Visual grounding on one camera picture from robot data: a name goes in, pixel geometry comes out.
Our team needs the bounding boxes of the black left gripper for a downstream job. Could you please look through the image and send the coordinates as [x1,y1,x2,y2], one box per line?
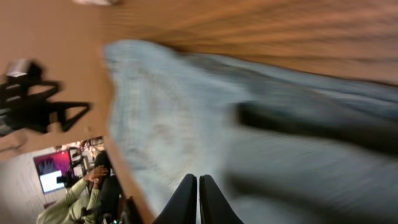
[1,80,91,134]

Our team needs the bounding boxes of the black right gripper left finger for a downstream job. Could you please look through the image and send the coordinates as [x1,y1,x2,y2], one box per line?
[152,174,197,224]

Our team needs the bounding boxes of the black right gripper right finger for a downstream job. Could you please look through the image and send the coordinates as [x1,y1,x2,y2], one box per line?
[199,175,243,224]

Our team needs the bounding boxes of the blue denim jeans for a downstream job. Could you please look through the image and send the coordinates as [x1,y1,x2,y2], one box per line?
[104,40,397,223]

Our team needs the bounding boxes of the pink computer monitor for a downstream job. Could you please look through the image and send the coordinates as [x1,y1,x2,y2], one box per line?
[33,151,72,194]

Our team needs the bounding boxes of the person in green shirt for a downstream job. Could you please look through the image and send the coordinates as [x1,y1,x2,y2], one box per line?
[36,166,108,224]

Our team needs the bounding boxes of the folded beige trousers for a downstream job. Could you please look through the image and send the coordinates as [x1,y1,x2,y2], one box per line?
[73,0,119,6]

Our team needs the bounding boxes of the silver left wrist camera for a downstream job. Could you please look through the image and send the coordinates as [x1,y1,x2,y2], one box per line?
[6,58,43,81]

